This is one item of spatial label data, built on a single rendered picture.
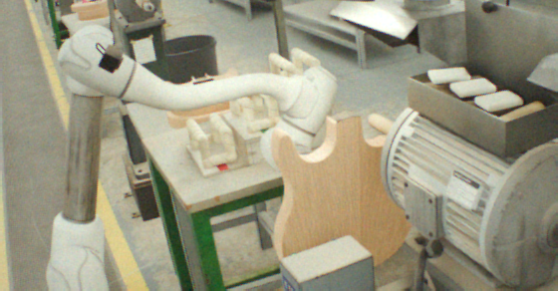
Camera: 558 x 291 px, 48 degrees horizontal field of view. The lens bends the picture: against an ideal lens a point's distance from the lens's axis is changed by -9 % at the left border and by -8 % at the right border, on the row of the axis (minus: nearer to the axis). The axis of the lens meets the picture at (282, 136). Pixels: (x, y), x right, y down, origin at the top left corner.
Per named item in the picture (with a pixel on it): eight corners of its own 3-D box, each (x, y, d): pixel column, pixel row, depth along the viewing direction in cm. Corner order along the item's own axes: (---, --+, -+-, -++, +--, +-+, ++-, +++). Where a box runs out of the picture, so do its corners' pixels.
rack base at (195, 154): (250, 165, 216) (249, 162, 216) (204, 178, 212) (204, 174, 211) (225, 138, 240) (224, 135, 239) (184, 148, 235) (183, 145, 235)
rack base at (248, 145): (297, 153, 220) (293, 127, 217) (249, 166, 216) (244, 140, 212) (268, 127, 244) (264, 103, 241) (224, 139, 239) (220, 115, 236)
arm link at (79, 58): (139, 60, 155) (134, 48, 167) (72, 29, 148) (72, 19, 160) (115, 109, 157) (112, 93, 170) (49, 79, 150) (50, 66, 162)
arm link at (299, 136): (268, 170, 174) (292, 125, 172) (246, 150, 187) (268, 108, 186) (301, 184, 179) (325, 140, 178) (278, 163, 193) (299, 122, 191)
